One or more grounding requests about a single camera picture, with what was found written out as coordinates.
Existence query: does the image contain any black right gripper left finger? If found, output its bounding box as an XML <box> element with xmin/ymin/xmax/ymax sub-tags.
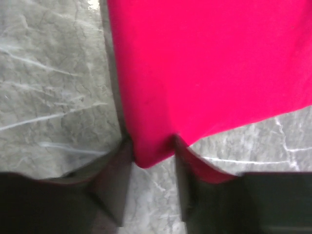
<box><xmin>0</xmin><ymin>141</ymin><xmax>133</xmax><ymax>234</ymax></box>

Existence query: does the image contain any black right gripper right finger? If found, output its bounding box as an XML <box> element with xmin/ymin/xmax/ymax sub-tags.
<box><xmin>175</xmin><ymin>136</ymin><xmax>312</xmax><ymax>234</ymax></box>

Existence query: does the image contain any red t-shirt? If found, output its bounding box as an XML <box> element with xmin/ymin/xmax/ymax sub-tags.
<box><xmin>107</xmin><ymin>0</ymin><xmax>312</xmax><ymax>185</ymax></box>

